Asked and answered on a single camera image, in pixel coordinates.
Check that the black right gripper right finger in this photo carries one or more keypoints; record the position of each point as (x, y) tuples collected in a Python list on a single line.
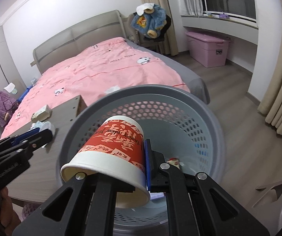
[(196, 204)]

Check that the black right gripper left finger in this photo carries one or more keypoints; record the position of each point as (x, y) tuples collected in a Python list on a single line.
[(85, 205)]

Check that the purple toothpaste box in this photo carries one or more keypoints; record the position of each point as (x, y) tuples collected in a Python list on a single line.
[(156, 196)]

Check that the red snack packet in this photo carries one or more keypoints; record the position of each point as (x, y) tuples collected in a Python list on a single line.
[(175, 162)]

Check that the red and white paper cup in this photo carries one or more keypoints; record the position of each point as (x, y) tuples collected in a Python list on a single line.
[(116, 149)]

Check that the grey perforated plastic trash basket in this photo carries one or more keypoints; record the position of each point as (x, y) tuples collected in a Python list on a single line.
[(178, 125)]

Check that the left hand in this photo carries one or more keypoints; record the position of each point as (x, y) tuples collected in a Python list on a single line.
[(9, 219)]

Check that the purple plush garment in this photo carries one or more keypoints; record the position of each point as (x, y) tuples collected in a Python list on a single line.
[(8, 106)]

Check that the small green white box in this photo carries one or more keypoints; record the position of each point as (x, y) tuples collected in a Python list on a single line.
[(42, 114)]

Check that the pink bed duvet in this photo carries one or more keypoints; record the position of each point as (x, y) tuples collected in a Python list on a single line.
[(97, 71)]

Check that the pink plastic storage box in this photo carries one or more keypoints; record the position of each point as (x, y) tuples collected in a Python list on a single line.
[(208, 50)]

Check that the grey upholstered bed headboard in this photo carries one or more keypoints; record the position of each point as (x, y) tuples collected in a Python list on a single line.
[(73, 40)]

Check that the blue plush jacket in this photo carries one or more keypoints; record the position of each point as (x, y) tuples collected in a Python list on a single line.
[(149, 20)]

